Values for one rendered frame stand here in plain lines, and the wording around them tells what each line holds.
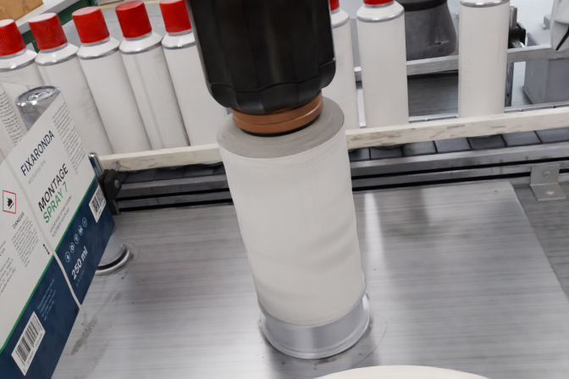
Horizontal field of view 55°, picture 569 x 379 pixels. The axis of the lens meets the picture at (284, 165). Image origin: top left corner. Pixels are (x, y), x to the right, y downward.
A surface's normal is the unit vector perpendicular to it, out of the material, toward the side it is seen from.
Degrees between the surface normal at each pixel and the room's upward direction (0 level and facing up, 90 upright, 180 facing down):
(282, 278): 89
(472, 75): 90
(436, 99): 0
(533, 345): 0
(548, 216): 0
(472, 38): 90
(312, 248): 90
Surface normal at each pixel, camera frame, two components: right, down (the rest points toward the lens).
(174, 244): -0.15, -0.84
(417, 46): -0.11, 0.27
